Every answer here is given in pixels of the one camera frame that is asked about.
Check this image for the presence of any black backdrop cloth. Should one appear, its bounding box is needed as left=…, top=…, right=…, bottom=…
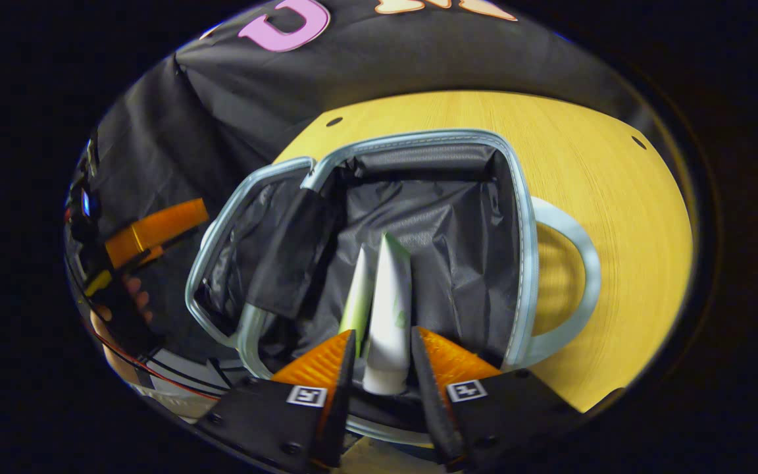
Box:
left=66, top=0, right=659, bottom=359

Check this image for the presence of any white tube with green print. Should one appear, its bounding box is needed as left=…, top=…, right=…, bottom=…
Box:
left=361, top=232, right=414, bottom=396

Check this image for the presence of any light green tube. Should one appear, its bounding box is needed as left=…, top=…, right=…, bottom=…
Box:
left=338, top=245, right=377, bottom=359

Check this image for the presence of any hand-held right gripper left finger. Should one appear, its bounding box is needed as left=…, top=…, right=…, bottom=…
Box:
left=193, top=329, right=358, bottom=472

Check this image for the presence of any pale blue suitcase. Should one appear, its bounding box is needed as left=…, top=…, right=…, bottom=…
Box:
left=185, top=128, right=603, bottom=448

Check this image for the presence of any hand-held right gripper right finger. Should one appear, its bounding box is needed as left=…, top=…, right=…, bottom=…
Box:
left=410, top=327, right=585, bottom=473

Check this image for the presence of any red cable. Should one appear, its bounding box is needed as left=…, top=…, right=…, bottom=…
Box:
left=82, top=316, right=222, bottom=404

